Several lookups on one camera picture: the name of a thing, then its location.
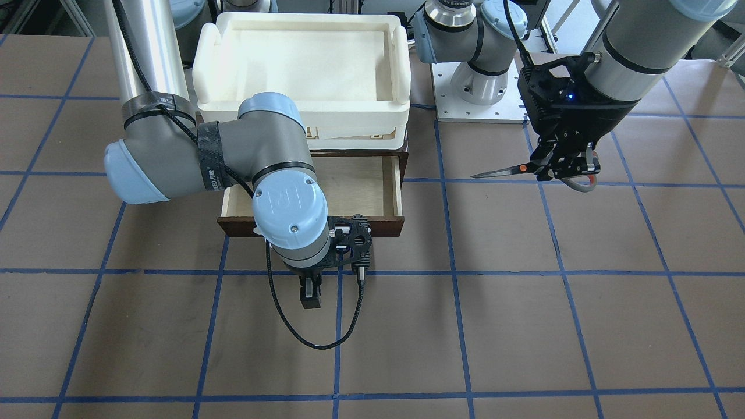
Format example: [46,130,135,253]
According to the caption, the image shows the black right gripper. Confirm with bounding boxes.
[282,215,373,308]

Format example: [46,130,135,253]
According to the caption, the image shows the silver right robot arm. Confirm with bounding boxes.
[104,1,372,308]

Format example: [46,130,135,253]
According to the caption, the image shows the grey orange scissors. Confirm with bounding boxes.
[471,153,601,193]

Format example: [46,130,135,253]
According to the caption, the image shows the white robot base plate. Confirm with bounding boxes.
[431,61,528,124]

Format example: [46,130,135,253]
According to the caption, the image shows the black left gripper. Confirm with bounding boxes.
[518,55,638,181]

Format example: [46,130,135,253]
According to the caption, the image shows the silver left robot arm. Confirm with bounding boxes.
[413,1,737,191]

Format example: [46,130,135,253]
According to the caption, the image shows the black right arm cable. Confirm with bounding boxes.
[111,0,367,350]

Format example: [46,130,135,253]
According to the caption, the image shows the white foam tray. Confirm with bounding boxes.
[192,12,411,150]

